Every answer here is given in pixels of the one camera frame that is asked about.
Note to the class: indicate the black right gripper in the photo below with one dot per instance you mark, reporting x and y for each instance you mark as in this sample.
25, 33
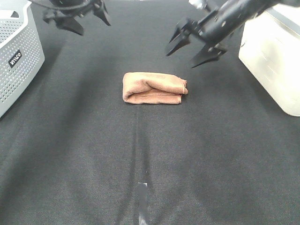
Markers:
212, 30

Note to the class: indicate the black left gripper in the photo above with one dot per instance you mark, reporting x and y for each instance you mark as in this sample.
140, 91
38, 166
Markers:
64, 11

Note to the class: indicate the brown towel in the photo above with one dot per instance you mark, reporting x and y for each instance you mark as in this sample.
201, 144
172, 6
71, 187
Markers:
153, 88

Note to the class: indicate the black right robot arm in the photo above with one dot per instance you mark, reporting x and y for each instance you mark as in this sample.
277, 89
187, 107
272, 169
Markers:
250, 8

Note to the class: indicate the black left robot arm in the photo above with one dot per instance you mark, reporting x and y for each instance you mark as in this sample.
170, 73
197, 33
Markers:
64, 12

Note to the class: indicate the grey perforated laundry basket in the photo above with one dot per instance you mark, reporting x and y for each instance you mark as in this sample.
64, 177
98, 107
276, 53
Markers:
21, 52

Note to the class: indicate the white plastic storage bin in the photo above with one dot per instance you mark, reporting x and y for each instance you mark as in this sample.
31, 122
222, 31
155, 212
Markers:
270, 50

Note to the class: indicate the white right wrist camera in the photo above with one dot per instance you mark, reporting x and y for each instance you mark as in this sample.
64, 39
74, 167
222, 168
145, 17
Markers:
199, 4

